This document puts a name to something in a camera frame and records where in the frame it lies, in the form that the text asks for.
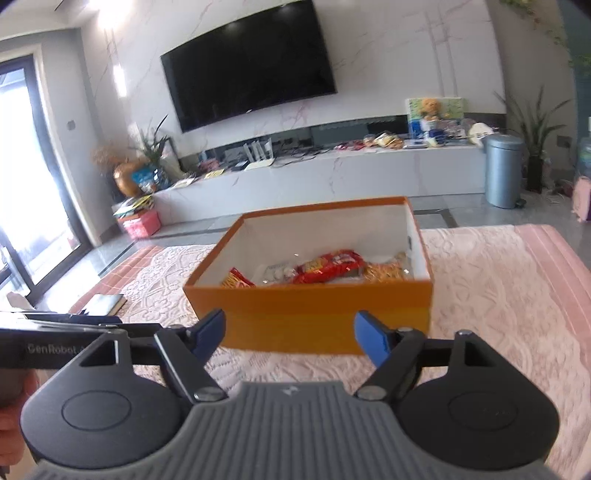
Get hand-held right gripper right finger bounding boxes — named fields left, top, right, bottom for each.
left=353, top=310, right=492, bottom=401

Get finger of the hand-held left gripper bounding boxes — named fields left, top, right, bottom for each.
left=18, top=312, right=160, bottom=337

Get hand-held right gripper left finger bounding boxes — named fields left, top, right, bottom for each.
left=78, top=308, right=228, bottom=402

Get orange red snack packet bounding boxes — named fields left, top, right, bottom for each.
left=221, top=267, right=257, bottom=289

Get yellow orange patterned snack packet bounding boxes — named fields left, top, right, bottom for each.
left=362, top=251, right=411, bottom=281

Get orange cardboard box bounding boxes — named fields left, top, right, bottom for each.
left=183, top=196, right=435, bottom=356

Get clear tray of white balls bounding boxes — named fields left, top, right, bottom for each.
left=259, top=261, right=301, bottom=284

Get person's left hand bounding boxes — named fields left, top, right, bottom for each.
left=0, top=369, right=44, bottom=467

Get pink box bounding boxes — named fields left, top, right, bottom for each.
left=117, top=210, right=162, bottom=240

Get stack of colourful magazines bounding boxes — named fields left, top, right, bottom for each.
left=113, top=194, right=155, bottom=217

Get gold vase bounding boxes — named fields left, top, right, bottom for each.
left=113, top=159, right=148, bottom=199

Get white television console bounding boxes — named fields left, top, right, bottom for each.
left=152, top=113, right=490, bottom=232

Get glass balcony door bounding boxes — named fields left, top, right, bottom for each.
left=0, top=53, right=93, bottom=301

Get white router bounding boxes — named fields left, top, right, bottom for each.
left=242, top=141, right=274, bottom=171

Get potted green plant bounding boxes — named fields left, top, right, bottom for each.
left=129, top=115, right=174, bottom=190

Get pink checkered cloth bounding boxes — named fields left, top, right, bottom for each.
left=69, top=224, right=591, bottom=480

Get yellow snack bags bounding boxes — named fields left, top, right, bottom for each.
left=362, top=131, right=407, bottom=149

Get grey trash can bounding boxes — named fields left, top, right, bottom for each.
left=482, top=134, right=526, bottom=209

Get colourful picture board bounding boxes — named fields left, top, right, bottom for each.
left=405, top=96, right=465, bottom=139

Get pink fabric item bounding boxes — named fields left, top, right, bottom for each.
left=573, top=178, right=591, bottom=222

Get tall leafy potted plant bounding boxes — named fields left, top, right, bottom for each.
left=494, top=88, right=573, bottom=195

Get black television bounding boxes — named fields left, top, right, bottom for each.
left=160, top=0, right=338, bottom=134

